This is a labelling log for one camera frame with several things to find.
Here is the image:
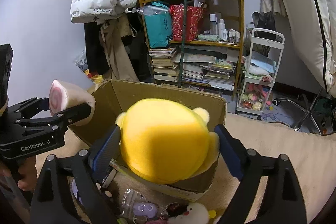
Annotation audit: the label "pink swirl plush roll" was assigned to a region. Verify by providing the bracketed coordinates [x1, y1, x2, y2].
[49, 80, 96, 126]

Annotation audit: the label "small black card box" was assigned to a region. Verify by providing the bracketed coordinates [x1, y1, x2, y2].
[102, 166, 117, 189]

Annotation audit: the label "yellow round plush toy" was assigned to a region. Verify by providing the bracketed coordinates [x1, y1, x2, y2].
[115, 98, 219, 184]

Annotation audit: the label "white haired purple plush doll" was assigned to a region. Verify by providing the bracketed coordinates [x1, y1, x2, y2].
[71, 179, 83, 205]

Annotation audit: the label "person left hand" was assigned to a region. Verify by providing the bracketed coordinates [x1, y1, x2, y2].
[0, 156, 38, 192]

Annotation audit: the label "cardboard box with yellow print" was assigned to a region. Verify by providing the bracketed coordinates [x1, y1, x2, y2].
[72, 80, 227, 201]

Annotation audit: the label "purple toy in plastic bag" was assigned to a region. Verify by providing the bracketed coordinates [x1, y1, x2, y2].
[121, 188, 168, 223]

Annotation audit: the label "plastic bag of toys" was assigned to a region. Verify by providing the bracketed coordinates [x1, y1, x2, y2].
[73, 50, 103, 85]

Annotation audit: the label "white duck plush toy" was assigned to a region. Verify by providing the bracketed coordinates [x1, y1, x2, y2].
[167, 203, 217, 224]

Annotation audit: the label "beige hanging coat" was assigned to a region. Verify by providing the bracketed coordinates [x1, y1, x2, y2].
[99, 14, 138, 82]

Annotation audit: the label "stack of books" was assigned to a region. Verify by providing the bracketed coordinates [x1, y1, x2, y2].
[149, 47, 179, 82]

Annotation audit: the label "green thin pole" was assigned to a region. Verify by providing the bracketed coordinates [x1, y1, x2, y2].
[178, 0, 187, 88]

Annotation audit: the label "teal paper bag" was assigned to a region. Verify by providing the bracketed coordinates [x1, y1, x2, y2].
[143, 2, 173, 48]

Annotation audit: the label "white rolling cart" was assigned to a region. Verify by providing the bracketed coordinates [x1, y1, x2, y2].
[235, 28, 285, 121]

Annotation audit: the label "wooden shelf rack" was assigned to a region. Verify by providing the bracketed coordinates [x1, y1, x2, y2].
[136, 0, 244, 92]

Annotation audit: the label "red patterned gift bag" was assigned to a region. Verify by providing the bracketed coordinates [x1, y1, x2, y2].
[169, 5, 206, 42]

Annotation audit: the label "white cosmetic bottles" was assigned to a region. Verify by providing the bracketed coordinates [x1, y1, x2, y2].
[209, 14, 240, 44]

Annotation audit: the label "cream folded mattress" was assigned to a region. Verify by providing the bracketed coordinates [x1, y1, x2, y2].
[282, 0, 335, 96]

